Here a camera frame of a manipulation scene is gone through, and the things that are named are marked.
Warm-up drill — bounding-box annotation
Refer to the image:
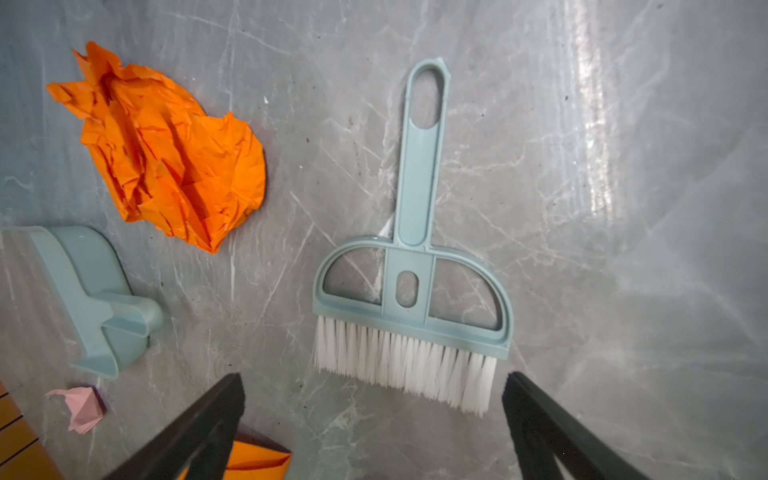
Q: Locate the grey-blue hand brush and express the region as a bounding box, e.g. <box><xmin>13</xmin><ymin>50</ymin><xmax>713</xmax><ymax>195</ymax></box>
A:
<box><xmin>313</xmin><ymin>58</ymin><xmax>514</xmax><ymax>416</ymax></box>

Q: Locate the pink paper scrap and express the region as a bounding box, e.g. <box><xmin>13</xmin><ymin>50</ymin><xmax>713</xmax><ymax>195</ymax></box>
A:
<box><xmin>45</xmin><ymin>386</ymin><xmax>107</xmax><ymax>435</ymax></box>

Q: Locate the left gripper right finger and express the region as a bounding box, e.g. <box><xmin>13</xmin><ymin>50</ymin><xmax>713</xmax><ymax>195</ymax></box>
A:
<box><xmin>502</xmin><ymin>372</ymin><xmax>646</xmax><ymax>479</ymax></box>

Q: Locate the grey-blue plastic dustpan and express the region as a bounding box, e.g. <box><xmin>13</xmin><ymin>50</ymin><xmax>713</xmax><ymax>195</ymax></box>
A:
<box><xmin>1</xmin><ymin>226</ymin><xmax>164</xmax><ymax>379</ymax></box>

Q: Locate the large crumpled orange paper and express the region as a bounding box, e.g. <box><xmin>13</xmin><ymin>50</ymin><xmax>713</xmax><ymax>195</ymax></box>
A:
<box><xmin>46</xmin><ymin>42</ymin><xmax>267</xmax><ymax>254</ymax></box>

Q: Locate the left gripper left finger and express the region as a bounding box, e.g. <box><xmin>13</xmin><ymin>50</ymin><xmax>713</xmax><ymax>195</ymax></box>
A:
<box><xmin>107</xmin><ymin>373</ymin><xmax>245</xmax><ymax>479</ymax></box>

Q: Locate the folded orange paper scrap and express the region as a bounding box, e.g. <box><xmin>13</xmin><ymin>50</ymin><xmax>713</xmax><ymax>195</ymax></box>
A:
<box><xmin>177</xmin><ymin>427</ymin><xmax>293</xmax><ymax>480</ymax></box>

